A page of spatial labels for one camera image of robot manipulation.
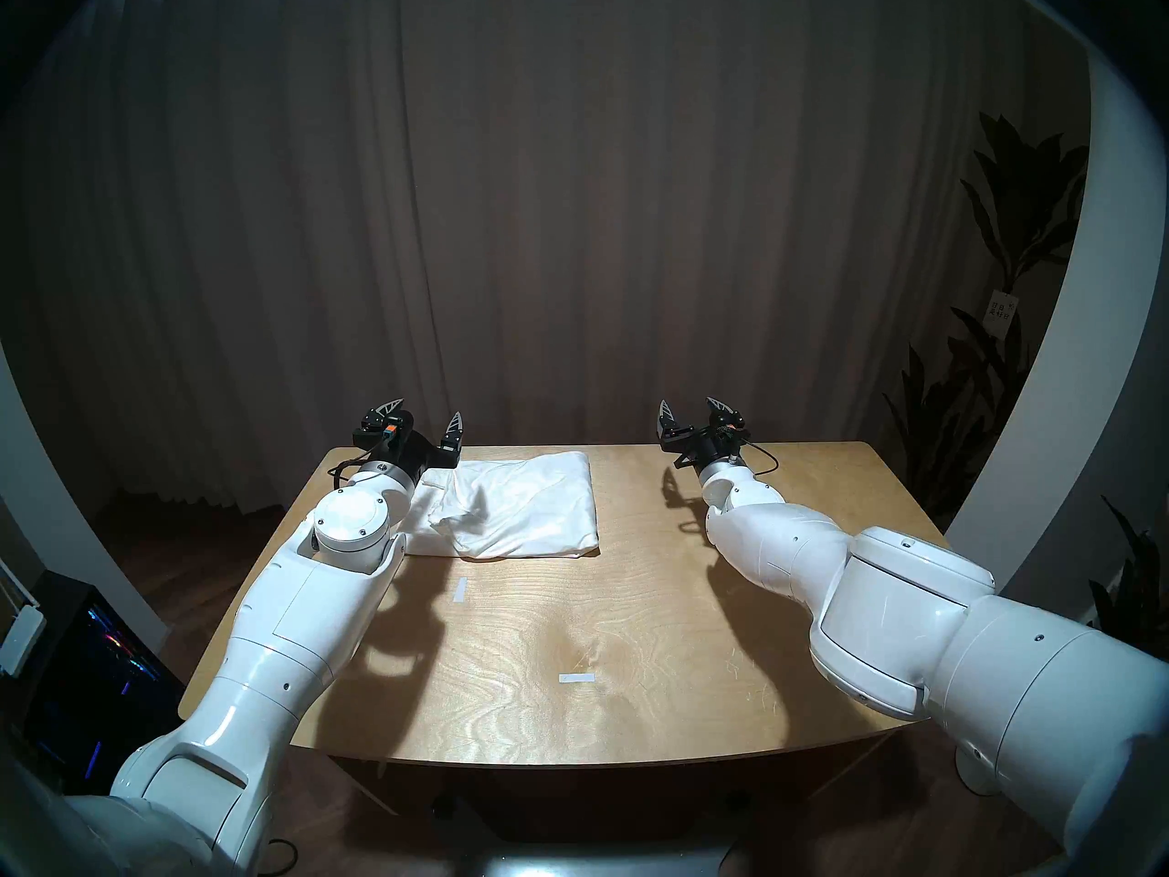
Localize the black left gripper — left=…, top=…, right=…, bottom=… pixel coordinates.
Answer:
left=354, top=397, right=464, bottom=483

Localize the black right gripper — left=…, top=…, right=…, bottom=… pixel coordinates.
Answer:
left=658, top=396, right=750, bottom=470

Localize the white t-shirt with red print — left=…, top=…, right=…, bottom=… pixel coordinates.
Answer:
left=397, top=450, right=601, bottom=561

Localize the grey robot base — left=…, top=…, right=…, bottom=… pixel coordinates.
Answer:
left=457, top=839, right=732, bottom=877

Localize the brown pleated curtain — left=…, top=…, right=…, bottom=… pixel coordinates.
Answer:
left=0, top=0, right=1088, bottom=520

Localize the tall dark leafy plant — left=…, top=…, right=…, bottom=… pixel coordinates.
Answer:
left=881, top=112, right=1092, bottom=520

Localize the black computer case with lights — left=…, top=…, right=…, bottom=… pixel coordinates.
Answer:
left=23, top=569, right=188, bottom=794

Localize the small white box device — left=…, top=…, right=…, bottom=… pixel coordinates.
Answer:
left=0, top=606, right=47, bottom=675

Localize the small dark potted plant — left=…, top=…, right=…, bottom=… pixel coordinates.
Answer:
left=1087, top=496, right=1169, bottom=639

